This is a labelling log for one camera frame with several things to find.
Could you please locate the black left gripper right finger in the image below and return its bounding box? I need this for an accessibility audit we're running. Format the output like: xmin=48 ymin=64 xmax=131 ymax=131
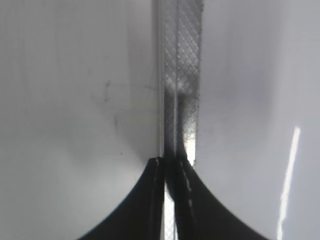
xmin=165 ymin=157 xmax=265 ymax=240

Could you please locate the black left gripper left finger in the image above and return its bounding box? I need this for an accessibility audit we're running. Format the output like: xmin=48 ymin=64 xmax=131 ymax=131
xmin=80 ymin=157 xmax=165 ymax=240

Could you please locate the clear mesh tape strip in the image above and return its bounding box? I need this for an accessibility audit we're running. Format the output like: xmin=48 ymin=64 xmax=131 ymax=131
xmin=157 ymin=0 xmax=205 ymax=240

